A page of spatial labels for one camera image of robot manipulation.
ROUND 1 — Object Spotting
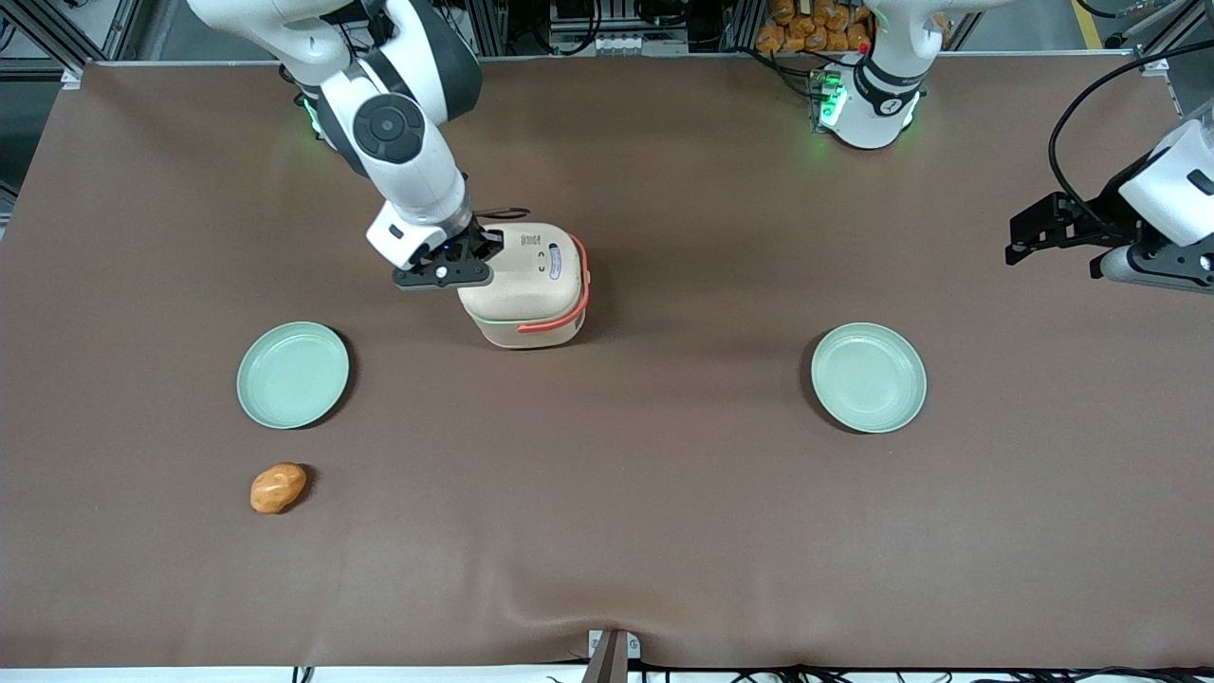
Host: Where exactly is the pale green round plate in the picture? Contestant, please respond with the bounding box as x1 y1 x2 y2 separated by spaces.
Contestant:
810 323 928 434
236 322 351 430

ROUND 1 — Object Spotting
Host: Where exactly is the white power strip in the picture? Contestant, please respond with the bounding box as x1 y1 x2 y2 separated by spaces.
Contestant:
548 32 667 55

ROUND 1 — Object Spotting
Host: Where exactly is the orange-brown bread roll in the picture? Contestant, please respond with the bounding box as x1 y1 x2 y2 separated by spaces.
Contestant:
250 462 308 515

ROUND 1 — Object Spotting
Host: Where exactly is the brown table mat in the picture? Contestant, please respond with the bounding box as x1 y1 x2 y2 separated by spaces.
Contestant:
0 55 1214 669

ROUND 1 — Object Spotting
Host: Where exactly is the bag of orange bread rolls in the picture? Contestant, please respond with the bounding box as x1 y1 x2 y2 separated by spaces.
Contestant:
756 0 875 55

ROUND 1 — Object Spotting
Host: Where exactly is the metal table clamp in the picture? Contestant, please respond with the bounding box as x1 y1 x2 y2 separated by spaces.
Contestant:
580 629 642 683

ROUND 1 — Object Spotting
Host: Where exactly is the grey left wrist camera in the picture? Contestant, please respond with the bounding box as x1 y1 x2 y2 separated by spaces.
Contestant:
1090 243 1214 293

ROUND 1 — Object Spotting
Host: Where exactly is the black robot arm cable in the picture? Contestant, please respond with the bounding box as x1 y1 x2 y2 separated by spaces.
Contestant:
1047 41 1214 225

